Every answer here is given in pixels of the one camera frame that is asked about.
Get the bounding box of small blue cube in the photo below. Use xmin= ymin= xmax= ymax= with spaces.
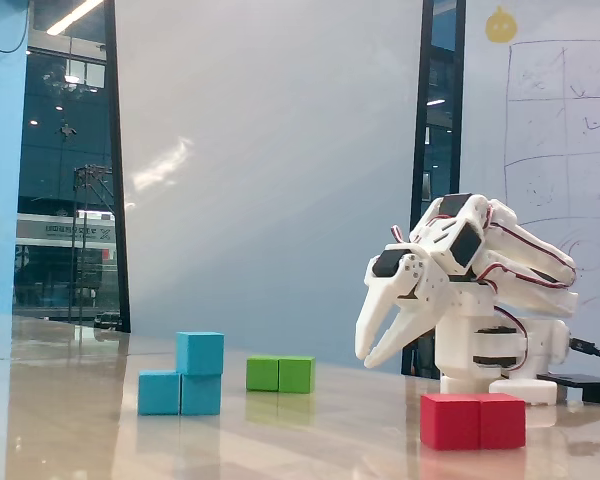
xmin=175 ymin=330 xmax=226 ymax=376

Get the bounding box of yellow round sticker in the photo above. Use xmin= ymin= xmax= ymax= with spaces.
xmin=484 ymin=5 xmax=518 ymax=44

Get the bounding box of red black white servo cable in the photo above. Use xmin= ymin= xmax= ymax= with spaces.
xmin=493 ymin=305 xmax=531 ymax=374
xmin=390 ymin=225 xmax=417 ymax=247
xmin=472 ymin=199 xmax=579 ymax=301

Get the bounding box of black window frame post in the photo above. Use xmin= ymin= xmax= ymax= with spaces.
xmin=102 ymin=0 xmax=133 ymax=334
xmin=408 ymin=0 xmax=467 ymax=376

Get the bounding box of whiteboard with pen drawings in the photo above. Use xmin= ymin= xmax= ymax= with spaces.
xmin=459 ymin=0 xmax=600 ymax=386

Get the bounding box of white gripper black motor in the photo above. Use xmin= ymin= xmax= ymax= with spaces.
xmin=354 ymin=241 xmax=451 ymax=369

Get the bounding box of blank white glossy board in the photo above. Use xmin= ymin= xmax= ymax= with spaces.
xmin=113 ymin=0 xmax=426 ymax=374

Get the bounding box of thin black hanging cable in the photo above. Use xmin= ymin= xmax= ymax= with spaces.
xmin=0 ymin=0 xmax=33 ymax=53

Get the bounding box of long red block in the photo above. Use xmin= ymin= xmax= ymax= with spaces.
xmin=419 ymin=392 xmax=527 ymax=452

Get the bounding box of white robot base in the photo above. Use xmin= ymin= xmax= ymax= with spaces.
xmin=438 ymin=317 xmax=570 ymax=407

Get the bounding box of long blue block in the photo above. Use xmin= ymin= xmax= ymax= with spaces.
xmin=137 ymin=370 xmax=223 ymax=417

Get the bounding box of long green block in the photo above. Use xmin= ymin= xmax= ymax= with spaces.
xmin=245 ymin=355 xmax=316 ymax=395

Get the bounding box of black power cable plug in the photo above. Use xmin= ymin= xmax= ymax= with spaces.
xmin=568 ymin=337 xmax=600 ymax=382

